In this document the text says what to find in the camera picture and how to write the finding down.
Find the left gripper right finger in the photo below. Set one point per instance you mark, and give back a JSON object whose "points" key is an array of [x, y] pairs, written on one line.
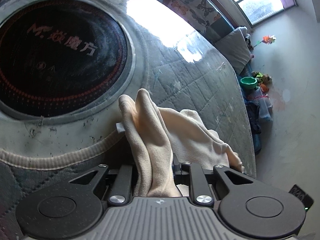
{"points": [[245, 205]]}

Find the grey plain cushion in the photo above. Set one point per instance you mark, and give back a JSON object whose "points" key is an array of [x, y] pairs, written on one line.
{"points": [[235, 48]]}

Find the blue clothes pile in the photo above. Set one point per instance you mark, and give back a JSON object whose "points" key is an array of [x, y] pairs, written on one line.
{"points": [[258, 107]]}

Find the colourful pinwheel toy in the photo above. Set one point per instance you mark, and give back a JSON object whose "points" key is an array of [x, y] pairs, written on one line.
{"points": [[269, 39]]}

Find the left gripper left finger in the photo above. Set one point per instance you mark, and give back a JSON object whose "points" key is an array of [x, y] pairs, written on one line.
{"points": [[72, 207]]}

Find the stuffed toys pile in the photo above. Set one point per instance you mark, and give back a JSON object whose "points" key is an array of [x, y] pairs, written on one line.
{"points": [[264, 80]]}

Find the right butterfly cushion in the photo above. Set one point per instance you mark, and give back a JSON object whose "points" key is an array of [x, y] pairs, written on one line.
{"points": [[200, 14]]}

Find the black round induction cooktop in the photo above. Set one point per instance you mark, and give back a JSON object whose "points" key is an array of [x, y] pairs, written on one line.
{"points": [[58, 56]]}

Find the cream knit garment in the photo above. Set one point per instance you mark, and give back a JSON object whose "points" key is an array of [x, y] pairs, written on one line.
{"points": [[157, 134]]}

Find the green plastic bowl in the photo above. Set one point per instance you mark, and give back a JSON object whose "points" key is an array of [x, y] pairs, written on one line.
{"points": [[248, 83]]}

